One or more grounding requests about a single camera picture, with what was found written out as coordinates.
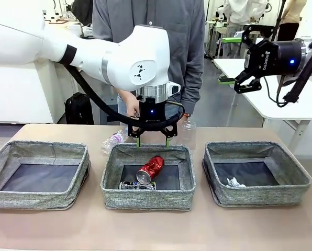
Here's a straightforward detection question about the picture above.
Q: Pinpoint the grey button shirt torso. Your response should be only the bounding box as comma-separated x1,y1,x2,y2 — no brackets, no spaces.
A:
92,0,206,108

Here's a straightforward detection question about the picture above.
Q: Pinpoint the black left arm cable sleeve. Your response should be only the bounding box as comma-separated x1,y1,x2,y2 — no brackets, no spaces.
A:
66,65,186,127

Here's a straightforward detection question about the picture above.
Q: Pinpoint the narrow grey fabric basket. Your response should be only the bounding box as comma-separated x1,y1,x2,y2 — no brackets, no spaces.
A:
101,143,196,211

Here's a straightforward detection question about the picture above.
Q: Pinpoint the clear capless plastic bottle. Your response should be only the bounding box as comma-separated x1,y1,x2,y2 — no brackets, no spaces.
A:
176,120,198,151

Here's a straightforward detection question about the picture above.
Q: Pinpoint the person's left forearm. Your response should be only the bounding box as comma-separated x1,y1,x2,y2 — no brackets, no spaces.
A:
182,47,206,108

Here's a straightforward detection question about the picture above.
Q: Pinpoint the crushed dark soda can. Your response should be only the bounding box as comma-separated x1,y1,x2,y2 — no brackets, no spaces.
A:
119,180,157,190

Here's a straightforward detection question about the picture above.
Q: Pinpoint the grey fabric basket tilted rim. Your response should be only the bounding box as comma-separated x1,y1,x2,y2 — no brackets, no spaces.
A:
202,141,311,209

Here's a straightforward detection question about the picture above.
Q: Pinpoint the wide grey fabric basket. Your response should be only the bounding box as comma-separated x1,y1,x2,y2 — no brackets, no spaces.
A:
0,140,91,211

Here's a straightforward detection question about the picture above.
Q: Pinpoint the black tripod pole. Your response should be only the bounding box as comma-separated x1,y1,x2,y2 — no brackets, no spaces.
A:
272,0,288,40

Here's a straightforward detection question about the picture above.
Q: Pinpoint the black backpack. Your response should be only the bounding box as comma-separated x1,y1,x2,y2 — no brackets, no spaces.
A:
64,92,95,126

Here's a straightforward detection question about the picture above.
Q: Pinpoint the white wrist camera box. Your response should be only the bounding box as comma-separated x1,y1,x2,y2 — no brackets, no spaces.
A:
168,81,182,96

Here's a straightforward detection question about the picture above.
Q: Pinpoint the metal frame background desk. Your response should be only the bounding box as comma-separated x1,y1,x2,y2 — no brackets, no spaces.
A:
205,18,247,60

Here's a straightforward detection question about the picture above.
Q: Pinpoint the white paper ball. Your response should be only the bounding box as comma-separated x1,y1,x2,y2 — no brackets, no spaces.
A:
225,177,247,188

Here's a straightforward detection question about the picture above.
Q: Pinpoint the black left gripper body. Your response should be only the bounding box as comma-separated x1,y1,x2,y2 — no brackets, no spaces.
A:
127,100,179,133

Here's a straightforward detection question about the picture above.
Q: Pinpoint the person's right hand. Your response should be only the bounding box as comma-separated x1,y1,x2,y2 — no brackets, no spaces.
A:
125,103,141,119

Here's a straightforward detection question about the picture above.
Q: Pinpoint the crushed blue-capped plastic bottle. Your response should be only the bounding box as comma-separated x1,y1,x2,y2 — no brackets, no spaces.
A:
102,129,128,155

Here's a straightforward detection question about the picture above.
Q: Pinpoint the person's right forearm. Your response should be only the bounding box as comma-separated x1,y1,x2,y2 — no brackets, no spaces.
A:
118,88,139,108

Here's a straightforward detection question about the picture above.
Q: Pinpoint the crushed red soda can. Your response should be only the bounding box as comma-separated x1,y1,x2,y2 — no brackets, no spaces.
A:
136,155,165,184

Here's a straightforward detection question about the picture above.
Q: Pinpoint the bystander in white shirt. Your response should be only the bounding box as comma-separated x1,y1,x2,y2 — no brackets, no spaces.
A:
222,0,267,60

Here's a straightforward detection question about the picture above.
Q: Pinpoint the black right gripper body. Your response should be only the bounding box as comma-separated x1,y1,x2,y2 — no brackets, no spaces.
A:
246,41,304,77

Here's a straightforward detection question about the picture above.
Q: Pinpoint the bystander in beige top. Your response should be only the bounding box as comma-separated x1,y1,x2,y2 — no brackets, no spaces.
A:
276,0,307,41

